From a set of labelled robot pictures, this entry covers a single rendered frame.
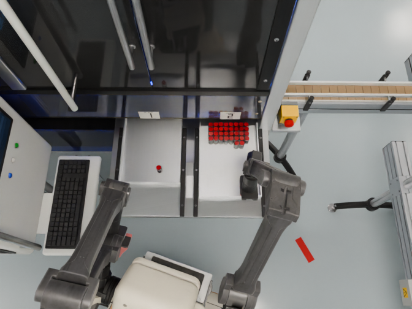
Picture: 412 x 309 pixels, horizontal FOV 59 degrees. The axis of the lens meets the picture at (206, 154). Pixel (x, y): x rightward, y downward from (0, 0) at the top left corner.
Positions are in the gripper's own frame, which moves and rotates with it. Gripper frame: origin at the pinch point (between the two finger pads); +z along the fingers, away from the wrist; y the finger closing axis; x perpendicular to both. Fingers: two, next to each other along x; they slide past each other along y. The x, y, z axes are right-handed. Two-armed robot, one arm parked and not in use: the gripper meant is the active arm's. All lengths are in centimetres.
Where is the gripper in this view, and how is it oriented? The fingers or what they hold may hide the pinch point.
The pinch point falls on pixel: (246, 196)
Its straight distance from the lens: 152.8
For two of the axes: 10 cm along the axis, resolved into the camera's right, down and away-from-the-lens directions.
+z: 0.0, 5.3, 8.5
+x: -10.0, 0.0, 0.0
